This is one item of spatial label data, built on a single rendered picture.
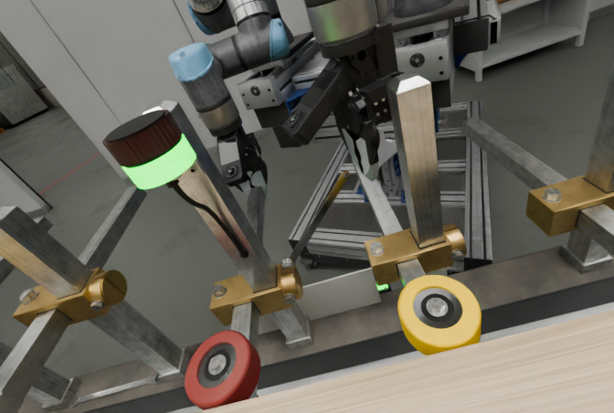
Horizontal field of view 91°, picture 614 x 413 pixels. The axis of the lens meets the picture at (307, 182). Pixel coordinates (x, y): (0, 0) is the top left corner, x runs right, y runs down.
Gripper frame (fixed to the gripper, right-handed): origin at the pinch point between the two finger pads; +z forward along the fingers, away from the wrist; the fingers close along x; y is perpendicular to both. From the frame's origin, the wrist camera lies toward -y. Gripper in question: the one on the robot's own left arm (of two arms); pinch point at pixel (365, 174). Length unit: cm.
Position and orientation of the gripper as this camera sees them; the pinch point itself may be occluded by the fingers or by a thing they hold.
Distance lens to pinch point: 47.8
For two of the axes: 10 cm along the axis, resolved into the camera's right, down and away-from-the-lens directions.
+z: 3.1, 7.7, 5.5
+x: -4.1, -4.2, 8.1
